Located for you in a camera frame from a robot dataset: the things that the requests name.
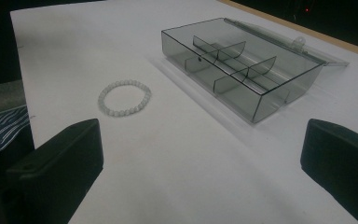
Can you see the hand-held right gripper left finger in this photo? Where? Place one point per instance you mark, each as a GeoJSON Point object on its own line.
{"type": "Point", "coordinates": [59, 165]}

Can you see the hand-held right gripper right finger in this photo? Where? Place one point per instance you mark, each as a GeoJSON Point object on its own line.
{"type": "Point", "coordinates": [341, 161]}

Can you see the clear grey compartment box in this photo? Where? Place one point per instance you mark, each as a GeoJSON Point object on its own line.
{"type": "Point", "coordinates": [245, 77]}

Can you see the striped dark cloth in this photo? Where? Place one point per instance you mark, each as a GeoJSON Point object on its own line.
{"type": "Point", "coordinates": [0, 130]}

